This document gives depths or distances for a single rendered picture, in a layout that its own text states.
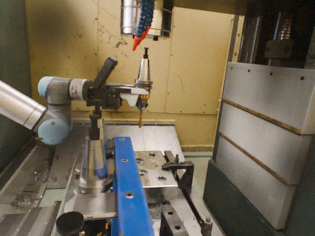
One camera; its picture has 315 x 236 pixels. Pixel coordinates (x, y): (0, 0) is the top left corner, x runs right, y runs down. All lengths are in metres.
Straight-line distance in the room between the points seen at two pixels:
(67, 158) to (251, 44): 1.26
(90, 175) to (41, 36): 1.51
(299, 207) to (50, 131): 0.77
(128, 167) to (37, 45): 1.49
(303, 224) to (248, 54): 0.66
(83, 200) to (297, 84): 0.64
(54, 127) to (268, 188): 0.72
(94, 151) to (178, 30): 1.55
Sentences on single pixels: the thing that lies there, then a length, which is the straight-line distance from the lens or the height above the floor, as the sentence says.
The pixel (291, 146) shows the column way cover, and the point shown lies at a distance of 0.79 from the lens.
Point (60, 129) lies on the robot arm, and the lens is 0.68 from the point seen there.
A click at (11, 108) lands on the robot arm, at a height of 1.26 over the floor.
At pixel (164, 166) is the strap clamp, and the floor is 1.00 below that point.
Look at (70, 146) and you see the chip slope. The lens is 1.69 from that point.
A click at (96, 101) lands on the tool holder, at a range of 0.45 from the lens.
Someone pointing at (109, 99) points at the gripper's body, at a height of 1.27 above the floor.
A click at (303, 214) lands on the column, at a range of 0.86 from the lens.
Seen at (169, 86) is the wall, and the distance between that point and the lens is 1.82.
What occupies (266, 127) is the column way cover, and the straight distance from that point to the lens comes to 0.87.
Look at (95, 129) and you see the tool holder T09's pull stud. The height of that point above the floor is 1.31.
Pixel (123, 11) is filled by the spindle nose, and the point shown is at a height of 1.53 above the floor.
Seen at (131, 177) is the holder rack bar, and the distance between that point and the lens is 0.38.
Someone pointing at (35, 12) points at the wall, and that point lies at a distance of 1.81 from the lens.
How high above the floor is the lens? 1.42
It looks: 16 degrees down
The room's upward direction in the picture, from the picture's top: 5 degrees clockwise
